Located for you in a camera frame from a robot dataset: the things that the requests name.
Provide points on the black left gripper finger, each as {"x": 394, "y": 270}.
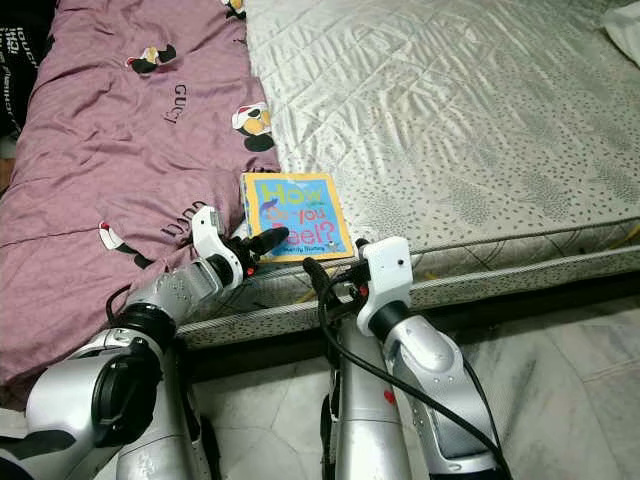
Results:
{"x": 270, "y": 241}

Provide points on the yellow blue children's book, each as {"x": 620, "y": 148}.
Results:
{"x": 295, "y": 215}

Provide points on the white patterned mattress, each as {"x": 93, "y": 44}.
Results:
{"x": 440, "y": 110}

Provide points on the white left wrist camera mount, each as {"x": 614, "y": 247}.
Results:
{"x": 208, "y": 235}

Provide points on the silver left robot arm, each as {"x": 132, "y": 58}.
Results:
{"x": 60, "y": 400}

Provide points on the grey left robot leg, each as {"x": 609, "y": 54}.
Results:
{"x": 170, "y": 450}

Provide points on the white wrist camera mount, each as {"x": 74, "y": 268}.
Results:
{"x": 388, "y": 270}
{"x": 208, "y": 235}

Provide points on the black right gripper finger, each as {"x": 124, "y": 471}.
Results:
{"x": 318, "y": 278}
{"x": 358, "y": 250}

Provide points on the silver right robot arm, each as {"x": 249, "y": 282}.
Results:
{"x": 430, "y": 370}

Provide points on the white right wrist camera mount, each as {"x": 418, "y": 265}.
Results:
{"x": 388, "y": 270}

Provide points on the white pillow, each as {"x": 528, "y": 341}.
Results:
{"x": 625, "y": 25}

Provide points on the purple cartoon print quilt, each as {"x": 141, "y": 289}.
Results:
{"x": 120, "y": 180}

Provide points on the black printed bag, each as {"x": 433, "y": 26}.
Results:
{"x": 25, "y": 60}

